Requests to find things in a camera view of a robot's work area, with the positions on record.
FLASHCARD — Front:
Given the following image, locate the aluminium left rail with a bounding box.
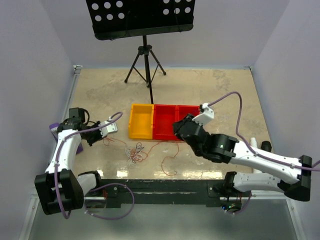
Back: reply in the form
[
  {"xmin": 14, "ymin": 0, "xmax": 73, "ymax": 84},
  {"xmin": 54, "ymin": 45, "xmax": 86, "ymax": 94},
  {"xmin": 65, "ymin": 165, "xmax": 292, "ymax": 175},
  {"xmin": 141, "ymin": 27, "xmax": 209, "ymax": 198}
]
[{"xmin": 61, "ymin": 65, "xmax": 83, "ymax": 121}]

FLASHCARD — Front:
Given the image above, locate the red plastic bin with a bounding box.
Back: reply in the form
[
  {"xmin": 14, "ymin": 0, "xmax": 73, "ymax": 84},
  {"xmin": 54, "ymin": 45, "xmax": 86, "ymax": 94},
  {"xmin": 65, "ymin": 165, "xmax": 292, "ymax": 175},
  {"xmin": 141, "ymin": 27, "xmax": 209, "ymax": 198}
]
[
  {"xmin": 176, "ymin": 105, "xmax": 200, "ymax": 122},
  {"xmin": 152, "ymin": 104, "xmax": 178, "ymax": 141}
]

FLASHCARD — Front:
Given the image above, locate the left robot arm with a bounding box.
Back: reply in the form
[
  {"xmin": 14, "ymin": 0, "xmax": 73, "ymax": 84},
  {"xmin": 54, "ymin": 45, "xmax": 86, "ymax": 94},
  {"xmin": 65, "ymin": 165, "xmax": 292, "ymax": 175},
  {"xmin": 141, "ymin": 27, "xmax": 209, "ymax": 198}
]
[{"xmin": 34, "ymin": 107, "xmax": 107, "ymax": 219}]

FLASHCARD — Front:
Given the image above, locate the white microphone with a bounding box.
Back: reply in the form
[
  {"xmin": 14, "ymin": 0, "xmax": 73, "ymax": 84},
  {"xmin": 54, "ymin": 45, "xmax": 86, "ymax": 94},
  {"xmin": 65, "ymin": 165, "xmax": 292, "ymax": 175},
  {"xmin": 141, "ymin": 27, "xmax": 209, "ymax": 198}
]
[{"xmin": 250, "ymin": 137, "xmax": 262, "ymax": 174}]

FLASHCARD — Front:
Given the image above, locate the purple wire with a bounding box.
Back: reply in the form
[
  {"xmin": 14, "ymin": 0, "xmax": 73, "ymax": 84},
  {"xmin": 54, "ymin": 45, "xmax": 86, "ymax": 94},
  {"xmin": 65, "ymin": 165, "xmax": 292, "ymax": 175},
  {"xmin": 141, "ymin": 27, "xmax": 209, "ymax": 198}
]
[{"xmin": 131, "ymin": 142, "xmax": 146, "ymax": 161}]

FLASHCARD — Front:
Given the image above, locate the orange wire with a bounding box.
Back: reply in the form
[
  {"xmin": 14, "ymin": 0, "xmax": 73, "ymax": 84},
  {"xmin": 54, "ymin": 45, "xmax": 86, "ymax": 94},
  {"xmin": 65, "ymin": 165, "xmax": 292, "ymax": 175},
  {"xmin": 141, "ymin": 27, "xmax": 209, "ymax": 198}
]
[{"xmin": 102, "ymin": 136, "xmax": 180, "ymax": 177}]

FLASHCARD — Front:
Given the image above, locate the black microphone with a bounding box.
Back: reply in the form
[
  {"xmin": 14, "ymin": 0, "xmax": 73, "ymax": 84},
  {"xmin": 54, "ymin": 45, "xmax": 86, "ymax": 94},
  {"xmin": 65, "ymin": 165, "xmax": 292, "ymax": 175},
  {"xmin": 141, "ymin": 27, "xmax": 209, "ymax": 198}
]
[{"xmin": 260, "ymin": 141, "xmax": 272, "ymax": 153}]

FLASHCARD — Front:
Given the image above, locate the aluminium rail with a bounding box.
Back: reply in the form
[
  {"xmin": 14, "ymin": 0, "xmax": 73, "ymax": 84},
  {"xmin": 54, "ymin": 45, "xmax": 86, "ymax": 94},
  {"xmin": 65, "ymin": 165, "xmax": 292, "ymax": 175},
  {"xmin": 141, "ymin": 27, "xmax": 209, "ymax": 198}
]
[
  {"xmin": 61, "ymin": 65, "xmax": 83, "ymax": 121},
  {"xmin": 31, "ymin": 177, "xmax": 296, "ymax": 201}
]

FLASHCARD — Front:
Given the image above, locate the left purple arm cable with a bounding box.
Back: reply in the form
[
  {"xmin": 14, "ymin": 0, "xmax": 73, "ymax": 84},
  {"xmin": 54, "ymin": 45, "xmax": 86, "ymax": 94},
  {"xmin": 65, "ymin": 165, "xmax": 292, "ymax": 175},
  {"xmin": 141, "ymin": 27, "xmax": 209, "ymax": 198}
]
[{"xmin": 53, "ymin": 111, "xmax": 135, "ymax": 220}]

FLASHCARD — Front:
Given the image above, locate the black music stand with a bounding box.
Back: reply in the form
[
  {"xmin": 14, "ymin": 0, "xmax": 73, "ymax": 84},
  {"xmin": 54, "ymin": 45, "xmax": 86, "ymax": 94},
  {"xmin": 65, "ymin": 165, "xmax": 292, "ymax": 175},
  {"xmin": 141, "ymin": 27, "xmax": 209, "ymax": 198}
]
[{"xmin": 86, "ymin": 0, "xmax": 195, "ymax": 100}]

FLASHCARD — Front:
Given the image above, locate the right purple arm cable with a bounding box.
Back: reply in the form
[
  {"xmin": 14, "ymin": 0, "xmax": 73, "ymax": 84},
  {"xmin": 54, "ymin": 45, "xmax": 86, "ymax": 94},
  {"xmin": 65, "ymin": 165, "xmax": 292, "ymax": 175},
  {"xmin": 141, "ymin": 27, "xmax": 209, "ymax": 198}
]
[{"xmin": 199, "ymin": 91, "xmax": 320, "ymax": 216}]

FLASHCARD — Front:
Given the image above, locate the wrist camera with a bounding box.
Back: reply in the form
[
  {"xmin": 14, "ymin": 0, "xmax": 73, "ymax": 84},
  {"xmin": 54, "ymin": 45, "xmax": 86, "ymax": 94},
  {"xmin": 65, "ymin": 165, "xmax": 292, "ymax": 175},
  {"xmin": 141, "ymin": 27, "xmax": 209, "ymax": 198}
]
[
  {"xmin": 98, "ymin": 121, "xmax": 118, "ymax": 138},
  {"xmin": 192, "ymin": 102, "xmax": 215, "ymax": 126}
]

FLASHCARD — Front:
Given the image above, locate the yellow plastic bin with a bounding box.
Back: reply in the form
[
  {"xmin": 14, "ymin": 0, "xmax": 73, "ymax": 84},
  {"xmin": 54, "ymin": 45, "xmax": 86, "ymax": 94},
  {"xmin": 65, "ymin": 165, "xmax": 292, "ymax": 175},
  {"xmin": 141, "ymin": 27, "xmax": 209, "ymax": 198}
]
[{"xmin": 128, "ymin": 103, "xmax": 154, "ymax": 140}]

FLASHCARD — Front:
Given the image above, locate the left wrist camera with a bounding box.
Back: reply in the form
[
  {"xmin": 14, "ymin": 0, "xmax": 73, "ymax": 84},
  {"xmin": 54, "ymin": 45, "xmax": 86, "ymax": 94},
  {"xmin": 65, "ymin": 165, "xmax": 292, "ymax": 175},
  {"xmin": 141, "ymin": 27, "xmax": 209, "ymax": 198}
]
[{"xmin": 98, "ymin": 121, "xmax": 118, "ymax": 138}]

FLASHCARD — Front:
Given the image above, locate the aluminium front rail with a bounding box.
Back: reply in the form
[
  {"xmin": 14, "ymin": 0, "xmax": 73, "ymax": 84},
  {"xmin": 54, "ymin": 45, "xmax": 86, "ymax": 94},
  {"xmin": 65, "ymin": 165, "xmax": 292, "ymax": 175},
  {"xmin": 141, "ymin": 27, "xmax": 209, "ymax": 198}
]
[{"xmin": 31, "ymin": 177, "xmax": 296, "ymax": 201}]

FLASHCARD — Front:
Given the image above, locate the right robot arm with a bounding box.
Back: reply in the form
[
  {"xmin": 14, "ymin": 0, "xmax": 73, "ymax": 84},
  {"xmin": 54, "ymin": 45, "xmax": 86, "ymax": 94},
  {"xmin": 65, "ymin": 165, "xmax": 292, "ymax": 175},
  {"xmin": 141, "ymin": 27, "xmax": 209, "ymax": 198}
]
[{"xmin": 172, "ymin": 114, "xmax": 312, "ymax": 202}]

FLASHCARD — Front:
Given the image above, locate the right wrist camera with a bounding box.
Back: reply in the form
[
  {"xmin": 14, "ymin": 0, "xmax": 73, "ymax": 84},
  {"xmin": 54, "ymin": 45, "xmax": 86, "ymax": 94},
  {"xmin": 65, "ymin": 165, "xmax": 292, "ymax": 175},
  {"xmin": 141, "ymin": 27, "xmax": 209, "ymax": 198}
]
[{"xmin": 192, "ymin": 102, "xmax": 215, "ymax": 126}]

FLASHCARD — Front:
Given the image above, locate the white wire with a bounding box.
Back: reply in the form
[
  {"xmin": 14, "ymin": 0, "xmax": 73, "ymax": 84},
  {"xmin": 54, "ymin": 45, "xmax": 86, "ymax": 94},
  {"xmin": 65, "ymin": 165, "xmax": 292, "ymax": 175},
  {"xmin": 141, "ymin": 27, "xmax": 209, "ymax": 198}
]
[{"xmin": 124, "ymin": 146, "xmax": 145, "ymax": 165}]

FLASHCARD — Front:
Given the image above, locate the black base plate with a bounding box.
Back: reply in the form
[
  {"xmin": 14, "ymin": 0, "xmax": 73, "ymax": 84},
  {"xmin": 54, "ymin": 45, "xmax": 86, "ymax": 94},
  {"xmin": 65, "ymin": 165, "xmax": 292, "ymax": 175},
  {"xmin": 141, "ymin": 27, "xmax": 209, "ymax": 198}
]
[{"xmin": 74, "ymin": 178, "xmax": 253, "ymax": 210}]

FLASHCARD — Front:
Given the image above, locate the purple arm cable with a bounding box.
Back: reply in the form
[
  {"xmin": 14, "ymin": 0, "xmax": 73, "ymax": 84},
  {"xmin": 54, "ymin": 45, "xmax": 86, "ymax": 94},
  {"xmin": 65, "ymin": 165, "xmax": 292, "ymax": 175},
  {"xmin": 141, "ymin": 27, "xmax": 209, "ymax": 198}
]
[
  {"xmin": 53, "ymin": 111, "xmax": 135, "ymax": 220},
  {"xmin": 199, "ymin": 91, "xmax": 320, "ymax": 216}
]

